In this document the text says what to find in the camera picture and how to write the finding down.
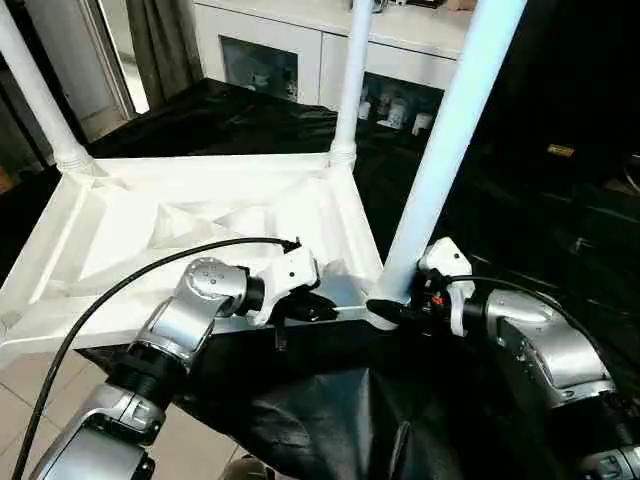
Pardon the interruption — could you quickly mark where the white plastic table top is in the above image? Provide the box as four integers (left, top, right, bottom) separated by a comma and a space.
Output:
0, 150, 401, 363

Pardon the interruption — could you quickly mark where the black plastic mat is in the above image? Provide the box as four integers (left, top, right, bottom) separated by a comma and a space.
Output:
0, 78, 640, 480

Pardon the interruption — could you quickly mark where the white glass-door cabinet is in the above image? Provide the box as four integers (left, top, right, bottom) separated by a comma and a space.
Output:
190, 0, 476, 136

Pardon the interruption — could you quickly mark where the grey curtain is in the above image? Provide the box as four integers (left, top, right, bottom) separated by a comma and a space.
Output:
125, 0, 206, 111

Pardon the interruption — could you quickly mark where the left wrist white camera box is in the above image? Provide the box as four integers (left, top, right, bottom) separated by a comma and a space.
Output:
245, 245, 321, 329

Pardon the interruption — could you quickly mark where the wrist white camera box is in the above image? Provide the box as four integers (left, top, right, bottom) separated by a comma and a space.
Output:
418, 237, 476, 339
245, 245, 321, 329

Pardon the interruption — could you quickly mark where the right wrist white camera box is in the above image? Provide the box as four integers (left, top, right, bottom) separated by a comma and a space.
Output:
418, 237, 476, 339

